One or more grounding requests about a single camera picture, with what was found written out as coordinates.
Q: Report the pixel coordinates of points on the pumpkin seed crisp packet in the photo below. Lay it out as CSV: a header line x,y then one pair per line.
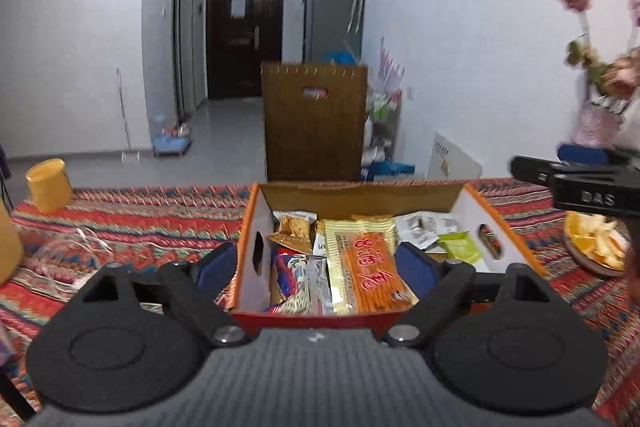
x,y
294,230

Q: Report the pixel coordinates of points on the white grey snack packet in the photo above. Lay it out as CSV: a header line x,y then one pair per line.
x,y
422,229

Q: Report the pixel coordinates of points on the grey refrigerator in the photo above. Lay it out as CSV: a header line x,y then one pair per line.
x,y
333,31

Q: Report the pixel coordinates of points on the small yellow cup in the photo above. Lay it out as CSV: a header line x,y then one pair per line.
x,y
49,186

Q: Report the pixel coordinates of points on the red silver snack bag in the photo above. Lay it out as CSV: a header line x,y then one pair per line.
x,y
299,284

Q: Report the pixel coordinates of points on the small green white packet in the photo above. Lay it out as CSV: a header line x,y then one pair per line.
x,y
459,246

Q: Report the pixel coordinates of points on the golden orange stick snack pack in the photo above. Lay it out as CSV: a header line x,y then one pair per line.
x,y
362,270

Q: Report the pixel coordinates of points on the brown cardboard carton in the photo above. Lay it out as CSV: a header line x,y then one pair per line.
x,y
314,121

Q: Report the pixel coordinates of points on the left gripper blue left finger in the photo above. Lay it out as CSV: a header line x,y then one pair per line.
x,y
217,269

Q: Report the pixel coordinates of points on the dark entrance door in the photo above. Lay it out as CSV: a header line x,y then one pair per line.
x,y
240,36

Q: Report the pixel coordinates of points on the bowl of orange peels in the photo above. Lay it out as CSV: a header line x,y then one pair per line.
x,y
596,243

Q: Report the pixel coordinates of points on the pink ceramic vase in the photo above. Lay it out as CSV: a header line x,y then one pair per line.
x,y
596,126

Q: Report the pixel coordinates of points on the yellow thermos jug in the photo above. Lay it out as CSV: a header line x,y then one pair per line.
x,y
11,247

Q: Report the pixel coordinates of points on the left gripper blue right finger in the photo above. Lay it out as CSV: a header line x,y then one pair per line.
x,y
418,270

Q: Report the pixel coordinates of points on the storage rack with bottles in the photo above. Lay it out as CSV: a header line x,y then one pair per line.
x,y
379,138

